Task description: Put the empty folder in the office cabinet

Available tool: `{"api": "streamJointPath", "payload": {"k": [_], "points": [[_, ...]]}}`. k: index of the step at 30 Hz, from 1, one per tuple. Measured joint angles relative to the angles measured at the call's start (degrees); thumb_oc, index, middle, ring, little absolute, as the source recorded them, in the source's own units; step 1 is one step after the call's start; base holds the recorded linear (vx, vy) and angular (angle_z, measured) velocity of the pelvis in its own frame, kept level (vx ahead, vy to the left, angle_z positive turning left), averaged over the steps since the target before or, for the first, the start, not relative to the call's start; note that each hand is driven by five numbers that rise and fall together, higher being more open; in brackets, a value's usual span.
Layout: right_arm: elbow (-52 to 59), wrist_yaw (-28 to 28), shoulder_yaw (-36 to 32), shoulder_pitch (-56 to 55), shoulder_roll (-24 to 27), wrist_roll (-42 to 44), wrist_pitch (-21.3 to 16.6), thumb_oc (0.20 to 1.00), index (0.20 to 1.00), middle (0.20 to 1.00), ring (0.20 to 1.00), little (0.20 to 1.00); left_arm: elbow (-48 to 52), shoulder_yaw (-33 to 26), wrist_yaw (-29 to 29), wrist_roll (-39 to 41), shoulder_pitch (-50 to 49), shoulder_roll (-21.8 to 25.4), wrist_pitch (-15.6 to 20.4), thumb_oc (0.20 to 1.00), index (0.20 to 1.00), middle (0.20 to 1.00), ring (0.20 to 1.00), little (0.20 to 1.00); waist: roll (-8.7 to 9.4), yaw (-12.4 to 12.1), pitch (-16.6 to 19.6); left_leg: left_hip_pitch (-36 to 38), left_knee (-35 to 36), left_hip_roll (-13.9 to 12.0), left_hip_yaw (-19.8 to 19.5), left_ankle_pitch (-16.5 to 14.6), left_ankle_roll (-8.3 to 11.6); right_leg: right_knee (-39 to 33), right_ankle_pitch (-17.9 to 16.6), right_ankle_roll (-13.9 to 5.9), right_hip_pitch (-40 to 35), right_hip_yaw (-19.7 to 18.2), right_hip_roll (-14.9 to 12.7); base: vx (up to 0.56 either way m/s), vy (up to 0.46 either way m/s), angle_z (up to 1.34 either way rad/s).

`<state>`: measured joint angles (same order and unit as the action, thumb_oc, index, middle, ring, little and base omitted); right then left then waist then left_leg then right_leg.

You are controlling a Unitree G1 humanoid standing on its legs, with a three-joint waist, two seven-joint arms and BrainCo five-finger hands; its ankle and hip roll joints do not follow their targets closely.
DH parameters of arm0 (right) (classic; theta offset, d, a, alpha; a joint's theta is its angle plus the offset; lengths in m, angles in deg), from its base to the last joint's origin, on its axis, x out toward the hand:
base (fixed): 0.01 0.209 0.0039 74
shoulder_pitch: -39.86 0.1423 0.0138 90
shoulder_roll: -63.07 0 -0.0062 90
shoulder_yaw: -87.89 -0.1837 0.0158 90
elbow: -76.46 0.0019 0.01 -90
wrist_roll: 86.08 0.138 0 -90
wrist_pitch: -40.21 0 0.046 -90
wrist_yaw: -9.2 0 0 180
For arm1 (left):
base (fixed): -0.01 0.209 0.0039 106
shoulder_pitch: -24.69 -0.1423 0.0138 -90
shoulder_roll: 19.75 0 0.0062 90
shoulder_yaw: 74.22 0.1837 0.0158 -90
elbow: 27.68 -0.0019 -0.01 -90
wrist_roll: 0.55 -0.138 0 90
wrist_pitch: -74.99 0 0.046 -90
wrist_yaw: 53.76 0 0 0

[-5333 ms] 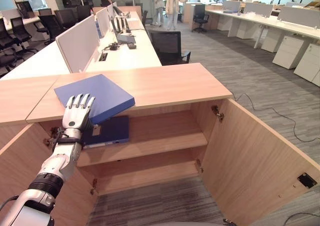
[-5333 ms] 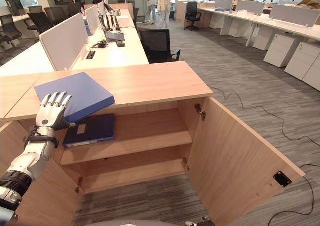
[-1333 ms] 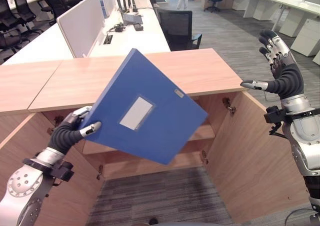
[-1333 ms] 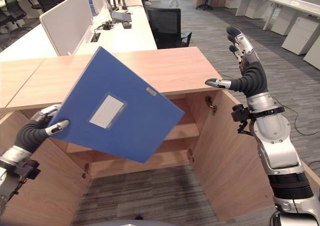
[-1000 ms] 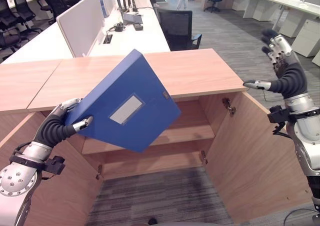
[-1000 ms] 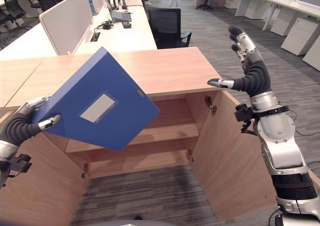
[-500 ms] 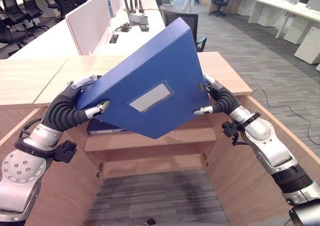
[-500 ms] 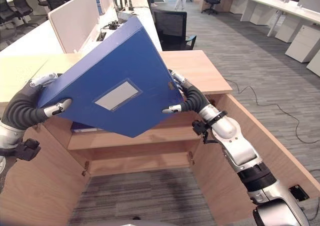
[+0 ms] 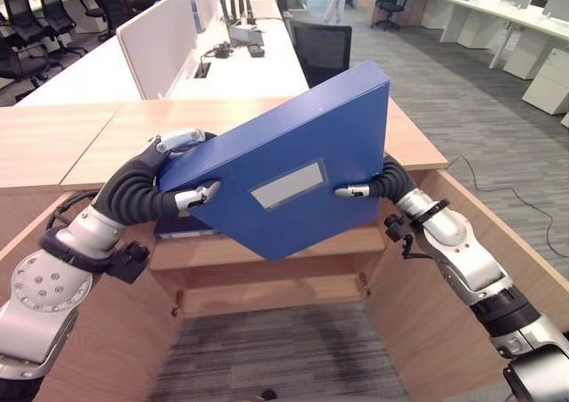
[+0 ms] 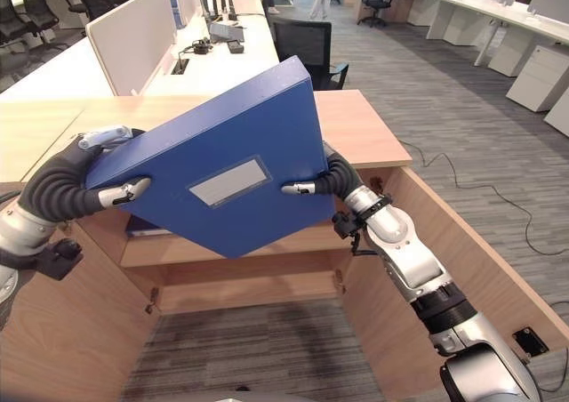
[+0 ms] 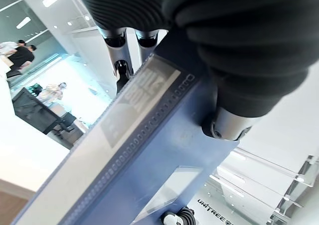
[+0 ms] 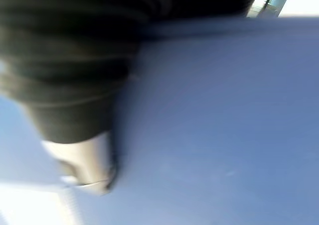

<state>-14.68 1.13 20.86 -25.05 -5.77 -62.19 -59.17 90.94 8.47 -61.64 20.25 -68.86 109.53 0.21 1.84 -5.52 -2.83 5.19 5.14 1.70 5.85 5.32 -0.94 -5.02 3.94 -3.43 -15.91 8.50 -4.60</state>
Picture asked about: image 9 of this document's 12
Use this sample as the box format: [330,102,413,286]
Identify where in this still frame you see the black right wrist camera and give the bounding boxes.
[383,214,415,260]

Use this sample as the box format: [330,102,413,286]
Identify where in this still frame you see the white office desk row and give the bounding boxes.
[399,0,569,81]

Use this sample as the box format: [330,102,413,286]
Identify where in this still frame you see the black desk phone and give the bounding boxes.
[212,40,235,60]

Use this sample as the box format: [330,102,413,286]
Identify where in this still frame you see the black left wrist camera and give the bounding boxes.
[108,240,151,284]

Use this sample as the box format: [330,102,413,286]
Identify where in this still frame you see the white drawer pedestal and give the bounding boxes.
[521,47,569,117]

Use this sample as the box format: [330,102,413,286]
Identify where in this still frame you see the long white office desk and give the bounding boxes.
[14,0,310,108]

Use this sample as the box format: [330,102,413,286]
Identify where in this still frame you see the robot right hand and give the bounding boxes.
[333,153,440,220]

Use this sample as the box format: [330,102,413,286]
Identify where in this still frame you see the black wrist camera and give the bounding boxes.
[108,240,151,284]
[383,214,415,260]

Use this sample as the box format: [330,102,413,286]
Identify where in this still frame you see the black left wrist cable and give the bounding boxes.
[47,191,98,232]

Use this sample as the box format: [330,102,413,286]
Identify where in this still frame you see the black floor cable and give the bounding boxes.
[444,154,569,254]

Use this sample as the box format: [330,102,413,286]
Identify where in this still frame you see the blue folder with white edge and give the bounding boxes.
[153,214,226,242]

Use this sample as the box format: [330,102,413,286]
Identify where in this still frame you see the wooden side cabinet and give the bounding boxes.
[0,102,124,261]

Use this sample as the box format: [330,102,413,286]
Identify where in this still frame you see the black mesh office chair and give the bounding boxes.
[289,18,353,88]

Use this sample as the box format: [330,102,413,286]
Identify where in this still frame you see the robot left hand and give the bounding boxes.
[58,128,222,255]

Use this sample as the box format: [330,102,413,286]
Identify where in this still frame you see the white desk divider panel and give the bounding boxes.
[116,0,193,101]
[192,0,220,35]

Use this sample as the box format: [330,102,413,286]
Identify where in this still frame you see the large blue file folder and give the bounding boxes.
[158,60,392,261]

